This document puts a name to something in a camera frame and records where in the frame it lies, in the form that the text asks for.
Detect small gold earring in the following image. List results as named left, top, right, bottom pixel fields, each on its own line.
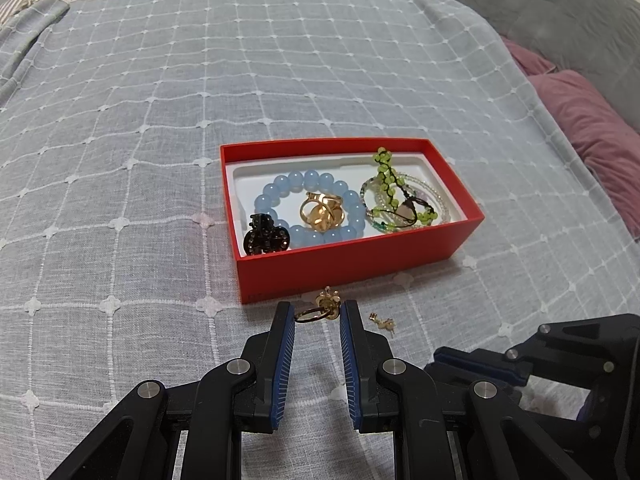
left=369, top=312, right=396, bottom=336

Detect gold flower ring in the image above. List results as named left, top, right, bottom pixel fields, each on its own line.
left=294, top=286, right=343, bottom=324

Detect black flower hair clip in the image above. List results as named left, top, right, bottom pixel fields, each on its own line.
left=243, top=214, right=291, bottom=256

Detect green bead cord bracelet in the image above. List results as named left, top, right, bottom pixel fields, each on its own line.
left=368, top=146, right=440, bottom=231

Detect gold bangle ring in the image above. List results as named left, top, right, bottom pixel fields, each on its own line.
left=298, top=190, right=347, bottom=233

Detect blue bead bracelet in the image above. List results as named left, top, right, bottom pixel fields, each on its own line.
left=252, top=169, right=369, bottom=250

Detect red jewelry box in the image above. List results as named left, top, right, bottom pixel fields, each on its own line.
left=220, top=138, right=485, bottom=304

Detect grey checked bedspread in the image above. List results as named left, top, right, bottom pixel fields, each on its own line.
left=1, top=0, right=639, bottom=479

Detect purple pillow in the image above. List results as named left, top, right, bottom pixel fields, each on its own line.
left=503, top=39, right=640, bottom=238

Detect grey blanket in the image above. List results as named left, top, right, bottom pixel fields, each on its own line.
left=457, top=0, right=640, bottom=129

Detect pearl bead bracelets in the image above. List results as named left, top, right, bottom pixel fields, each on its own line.
left=359, top=171, right=452, bottom=233

